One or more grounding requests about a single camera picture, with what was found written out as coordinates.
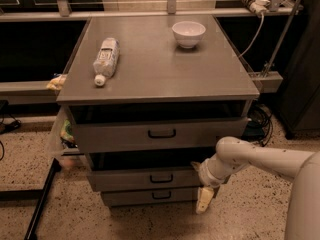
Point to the black metal floor frame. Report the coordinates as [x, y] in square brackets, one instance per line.
[40, 195]

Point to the clear plastic water bottle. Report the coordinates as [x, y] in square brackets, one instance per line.
[106, 61]

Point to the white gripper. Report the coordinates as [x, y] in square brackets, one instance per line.
[206, 175]

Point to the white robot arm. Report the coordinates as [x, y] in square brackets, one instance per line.
[301, 168]

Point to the white power strip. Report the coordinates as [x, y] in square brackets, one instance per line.
[254, 7]

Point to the grey drawer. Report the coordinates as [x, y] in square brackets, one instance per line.
[117, 137]
[143, 179]
[113, 199]

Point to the yellow snack bag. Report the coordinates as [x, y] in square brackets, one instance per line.
[56, 84]

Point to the grey drawer cabinet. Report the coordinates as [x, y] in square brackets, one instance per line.
[155, 80]

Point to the white ceramic bowl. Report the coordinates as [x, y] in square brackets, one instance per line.
[188, 33]

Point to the clear plastic storage bin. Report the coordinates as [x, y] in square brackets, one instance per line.
[61, 145]

